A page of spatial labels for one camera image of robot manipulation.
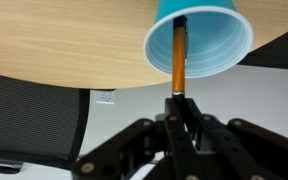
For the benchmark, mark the orange and black pen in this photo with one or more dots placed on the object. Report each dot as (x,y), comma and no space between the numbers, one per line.
(178,55)

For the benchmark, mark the white wall outlet plate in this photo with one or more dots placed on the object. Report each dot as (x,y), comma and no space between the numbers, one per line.
(106,97)

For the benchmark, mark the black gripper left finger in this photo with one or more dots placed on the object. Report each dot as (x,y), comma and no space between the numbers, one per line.
(182,150)

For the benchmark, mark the blue plastic cup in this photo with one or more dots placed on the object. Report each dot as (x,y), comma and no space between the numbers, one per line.
(218,37)

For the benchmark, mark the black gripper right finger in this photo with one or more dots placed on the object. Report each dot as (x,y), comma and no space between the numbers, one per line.
(226,156)

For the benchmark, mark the black mesh chair back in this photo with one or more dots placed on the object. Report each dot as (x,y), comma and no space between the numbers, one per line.
(41,124)

